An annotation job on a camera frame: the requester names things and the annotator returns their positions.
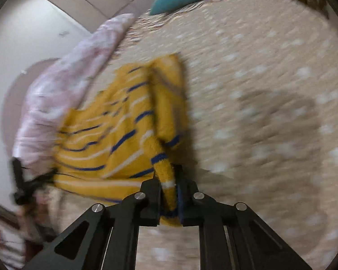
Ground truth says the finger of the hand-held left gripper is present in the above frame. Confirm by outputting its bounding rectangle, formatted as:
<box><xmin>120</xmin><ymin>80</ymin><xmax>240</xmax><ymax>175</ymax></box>
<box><xmin>25</xmin><ymin>167</ymin><xmax>58</xmax><ymax>193</ymax></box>

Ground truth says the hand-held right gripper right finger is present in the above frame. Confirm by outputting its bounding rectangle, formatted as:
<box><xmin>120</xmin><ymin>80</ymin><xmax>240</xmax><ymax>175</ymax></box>
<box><xmin>173</xmin><ymin>164</ymin><xmax>313</xmax><ymax>270</ymax></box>

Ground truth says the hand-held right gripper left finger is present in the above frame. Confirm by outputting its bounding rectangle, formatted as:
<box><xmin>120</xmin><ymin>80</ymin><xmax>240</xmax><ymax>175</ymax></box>
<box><xmin>23</xmin><ymin>178</ymin><xmax>162</xmax><ymax>270</ymax></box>

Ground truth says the yellow striped sweater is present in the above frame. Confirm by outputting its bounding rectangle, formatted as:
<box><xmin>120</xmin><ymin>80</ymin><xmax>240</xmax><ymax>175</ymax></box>
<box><xmin>53</xmin><ymin>53</ymin><xmax>190</xmax><ymax>227</ymax></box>

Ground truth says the person's striped clothing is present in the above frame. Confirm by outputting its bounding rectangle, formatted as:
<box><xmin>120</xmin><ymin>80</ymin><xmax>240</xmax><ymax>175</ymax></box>
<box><xmin>0</xmin><ymin>201</ymin><xmax>27</xmax><ymax>269</ymax></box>

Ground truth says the pink fleece blanket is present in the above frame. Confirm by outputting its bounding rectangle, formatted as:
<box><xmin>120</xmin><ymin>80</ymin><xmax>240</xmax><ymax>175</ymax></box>
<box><xmin>13</xmin><ymin>13</ymin><xmax>136</xmax><ymax>180</ymax></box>

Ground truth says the beige quilted bedspread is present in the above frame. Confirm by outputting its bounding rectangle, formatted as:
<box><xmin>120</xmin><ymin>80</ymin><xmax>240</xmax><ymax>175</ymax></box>
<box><xmin>45</xmin><ymin>0</ymin><xmax>338</xmax><ymax>270</ymax></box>

